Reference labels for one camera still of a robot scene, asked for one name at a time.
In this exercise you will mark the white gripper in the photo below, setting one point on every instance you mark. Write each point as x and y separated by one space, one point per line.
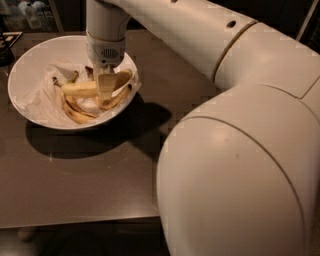
105 51

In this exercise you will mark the white bowl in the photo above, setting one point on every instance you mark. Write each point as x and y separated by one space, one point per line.
61 47

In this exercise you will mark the banana peel pieces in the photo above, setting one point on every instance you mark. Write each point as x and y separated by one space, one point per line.
83 110

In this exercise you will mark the yellow banana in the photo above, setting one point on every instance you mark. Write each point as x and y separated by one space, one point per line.
89 89

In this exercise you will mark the shelf with bottles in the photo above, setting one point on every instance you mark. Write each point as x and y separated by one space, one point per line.
30 16

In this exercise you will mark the white paper napkin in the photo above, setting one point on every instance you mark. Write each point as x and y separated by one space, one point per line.
35 97

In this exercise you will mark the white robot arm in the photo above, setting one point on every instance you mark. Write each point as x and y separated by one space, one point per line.
237 176

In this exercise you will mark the black rack at left edge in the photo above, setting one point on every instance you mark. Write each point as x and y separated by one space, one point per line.
7 40

